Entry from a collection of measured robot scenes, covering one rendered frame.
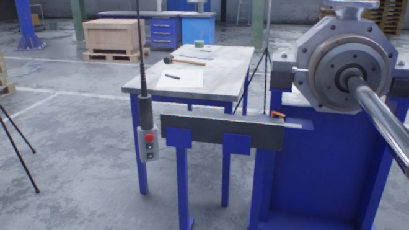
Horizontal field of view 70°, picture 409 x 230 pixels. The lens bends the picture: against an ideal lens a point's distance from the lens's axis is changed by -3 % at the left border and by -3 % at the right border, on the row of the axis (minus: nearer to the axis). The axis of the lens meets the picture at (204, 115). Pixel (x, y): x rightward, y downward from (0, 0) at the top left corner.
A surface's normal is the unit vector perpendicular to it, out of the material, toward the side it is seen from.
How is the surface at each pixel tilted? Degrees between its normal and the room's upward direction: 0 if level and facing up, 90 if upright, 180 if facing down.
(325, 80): 90
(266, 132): 90
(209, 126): 90
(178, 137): 90
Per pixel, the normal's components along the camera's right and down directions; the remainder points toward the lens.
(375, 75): -0.22, 0.40
